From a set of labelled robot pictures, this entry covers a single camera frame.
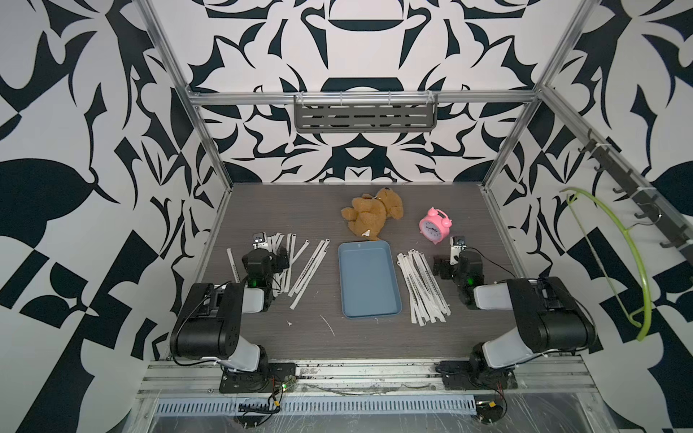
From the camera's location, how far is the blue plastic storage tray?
89 centimetres

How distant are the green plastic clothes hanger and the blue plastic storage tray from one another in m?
0.53

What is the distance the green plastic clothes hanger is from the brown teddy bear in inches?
20.2

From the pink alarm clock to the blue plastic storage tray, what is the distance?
0.17m

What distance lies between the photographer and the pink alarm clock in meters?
0.97

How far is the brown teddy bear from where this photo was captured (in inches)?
38.7

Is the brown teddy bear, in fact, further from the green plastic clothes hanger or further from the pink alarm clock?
the green plastic clothes hanger

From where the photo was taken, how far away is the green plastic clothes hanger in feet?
1.92

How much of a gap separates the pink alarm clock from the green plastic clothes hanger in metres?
0.34
